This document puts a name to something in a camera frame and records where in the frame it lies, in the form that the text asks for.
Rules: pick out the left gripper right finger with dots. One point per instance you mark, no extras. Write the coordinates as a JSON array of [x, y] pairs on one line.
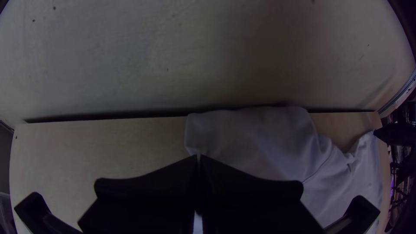
[[247, 204]]

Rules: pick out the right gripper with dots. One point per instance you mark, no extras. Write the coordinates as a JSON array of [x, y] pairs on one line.
[[398, 135]]

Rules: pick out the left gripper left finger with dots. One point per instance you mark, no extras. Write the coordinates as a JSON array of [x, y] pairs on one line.
[[152, 201]]

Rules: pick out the grey t-shirt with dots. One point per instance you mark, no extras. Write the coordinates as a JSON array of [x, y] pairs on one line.
[[260, 143]]

